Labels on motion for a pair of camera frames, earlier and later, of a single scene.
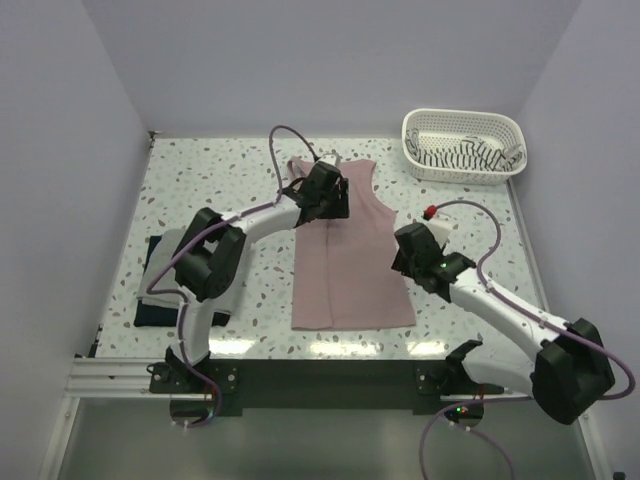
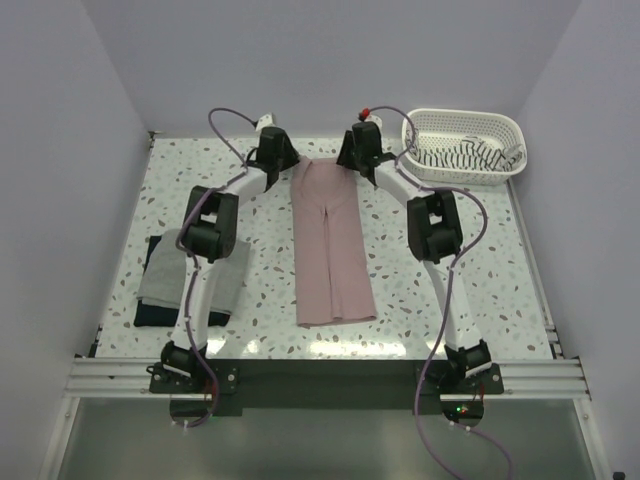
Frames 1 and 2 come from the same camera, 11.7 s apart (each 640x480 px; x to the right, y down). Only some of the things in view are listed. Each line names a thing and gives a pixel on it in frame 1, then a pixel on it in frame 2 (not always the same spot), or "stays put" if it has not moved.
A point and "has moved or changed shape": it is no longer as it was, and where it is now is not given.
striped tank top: x=475 y=154 stays put
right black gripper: x=400 y=264 → x=343 y=157
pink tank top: x=347 y=272 has moved or changed shape
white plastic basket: x=464 y=147 stays put
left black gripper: x=340 y=208 → x=292 y=153
